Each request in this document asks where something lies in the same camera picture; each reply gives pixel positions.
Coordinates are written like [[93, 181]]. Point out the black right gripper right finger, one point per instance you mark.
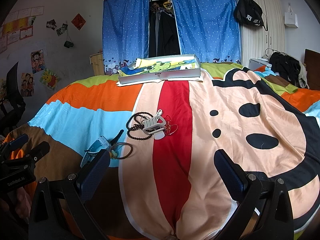
[[264, 209]]

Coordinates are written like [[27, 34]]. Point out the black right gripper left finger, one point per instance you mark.
[[47, 220]]

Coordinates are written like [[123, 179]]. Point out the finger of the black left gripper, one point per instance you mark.
[[31, 158], [13, 145]]

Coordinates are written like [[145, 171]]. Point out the light blue wrist watch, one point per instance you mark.
[[100, 144]]

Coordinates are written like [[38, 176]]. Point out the grey hair claw clip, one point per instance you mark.
[[154, 125]]

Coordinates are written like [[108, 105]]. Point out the white dotted hair clip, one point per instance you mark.
[[159, 112]]

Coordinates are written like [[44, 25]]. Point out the wooden side cabinet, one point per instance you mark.
[[97, 63]]

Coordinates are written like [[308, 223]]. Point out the colourful cartoon bed quilt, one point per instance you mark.
[[168, 185]]

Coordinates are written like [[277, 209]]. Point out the black clothes pile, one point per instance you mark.
[[289, 68]]

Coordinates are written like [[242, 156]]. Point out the white bedside table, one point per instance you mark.
[[257, 63]]

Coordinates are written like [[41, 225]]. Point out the white shallow tray box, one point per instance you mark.
[[161, 68]]

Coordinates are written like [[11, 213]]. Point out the brown wooden headboard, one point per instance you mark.
[[312, 62]]

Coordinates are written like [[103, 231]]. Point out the blue dotted left curtain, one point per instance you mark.
[[125, 33]]

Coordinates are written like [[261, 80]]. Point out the blue dotted curtain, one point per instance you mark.
[[207, 29], [125, 33]]

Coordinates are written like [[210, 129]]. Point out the hanging dark clothes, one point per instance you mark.
[[163, 37]]

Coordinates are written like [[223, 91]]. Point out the white striped wardrobe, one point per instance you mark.
[[257, 42]]

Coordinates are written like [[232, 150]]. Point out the white paper shopping bag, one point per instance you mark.
[[290, 18]]

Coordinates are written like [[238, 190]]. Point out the blue dotted right curtain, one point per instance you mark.
[[207, 29]]

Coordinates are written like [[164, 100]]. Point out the black hanging bag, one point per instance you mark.
[[248, 12]]

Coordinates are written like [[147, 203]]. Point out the family cartoon wall poster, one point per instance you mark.
[[27, 85]]

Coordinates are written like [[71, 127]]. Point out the yellow pikachu wall poster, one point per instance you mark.
[[49, 79]]

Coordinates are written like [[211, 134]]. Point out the row of wall certificates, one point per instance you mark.
[[18, 25]]

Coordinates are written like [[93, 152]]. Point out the red diamond wall sticker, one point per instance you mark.
[[78, 21]]

